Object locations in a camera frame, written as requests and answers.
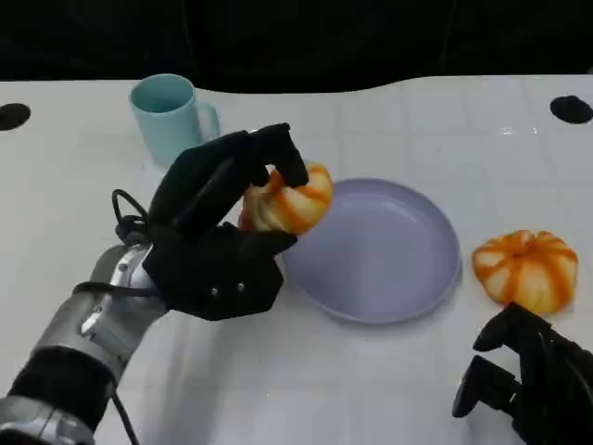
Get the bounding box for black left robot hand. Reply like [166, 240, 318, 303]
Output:
[146, 121, 310, 255]

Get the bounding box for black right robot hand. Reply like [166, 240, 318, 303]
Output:
[451, 301, 593, 445]

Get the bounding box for orange and white bread roll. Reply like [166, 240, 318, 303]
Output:
[471, 229, 580, 316]
[237, 161, 335, 235]

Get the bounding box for pale green mug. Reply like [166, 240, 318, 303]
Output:
[128, 73, 221, 169]

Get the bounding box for black backdrop cloth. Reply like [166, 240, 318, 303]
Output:
[0, 0, 593, 95]

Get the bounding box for black round table grommet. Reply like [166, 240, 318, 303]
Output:
[0, 102, 32, 132]
[549, 95, 593, 125]

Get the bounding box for lilac plate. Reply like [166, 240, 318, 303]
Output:
[279, 177, 463, 325]

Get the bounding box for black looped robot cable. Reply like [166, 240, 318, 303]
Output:
[111, 188, 155, 245]

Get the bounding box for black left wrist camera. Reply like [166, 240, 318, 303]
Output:
[142, 230, 285, 322]

